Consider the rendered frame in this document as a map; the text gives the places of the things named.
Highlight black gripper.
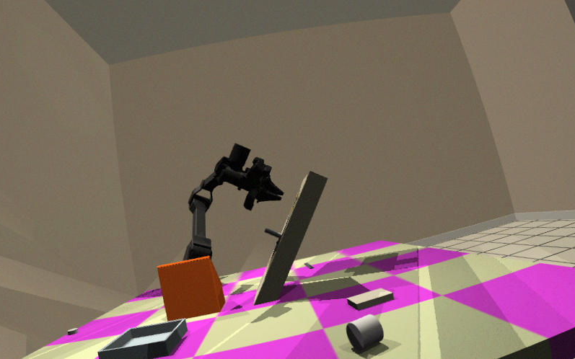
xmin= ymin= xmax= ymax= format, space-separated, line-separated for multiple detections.
xmin=235 ymin=165 xmax=284 ymax=211

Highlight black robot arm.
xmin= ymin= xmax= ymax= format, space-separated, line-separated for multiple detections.
xmin=183 ymin=143 xmax=266 ymax=261

